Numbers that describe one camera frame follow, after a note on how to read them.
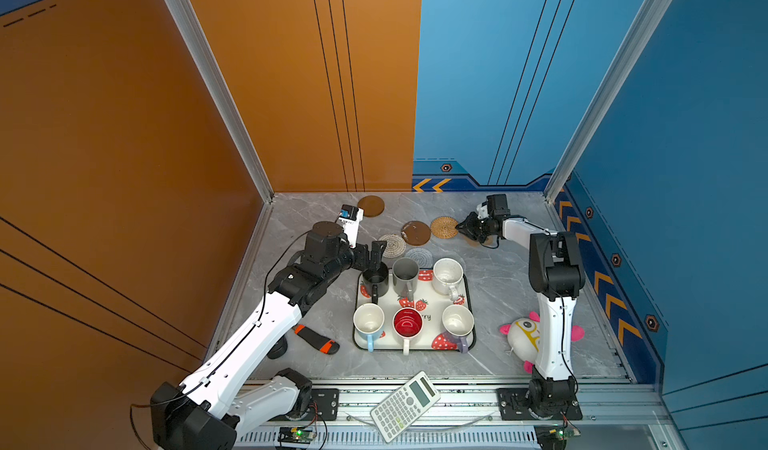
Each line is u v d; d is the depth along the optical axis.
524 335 0.79
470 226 0.97
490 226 0.86
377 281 0.91
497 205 0.89
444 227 1.09
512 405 0.72
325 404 0.73
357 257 0.65
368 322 0.84
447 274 0.95
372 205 1.16
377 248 0.67
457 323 0.86
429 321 0.87
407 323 0.85
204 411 0.38
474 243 1.02
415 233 1.08
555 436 0.71
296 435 0.71
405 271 0.89
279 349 0.81
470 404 0.75
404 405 0.72
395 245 1.05
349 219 0.63
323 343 0.82
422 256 1.02
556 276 0.60
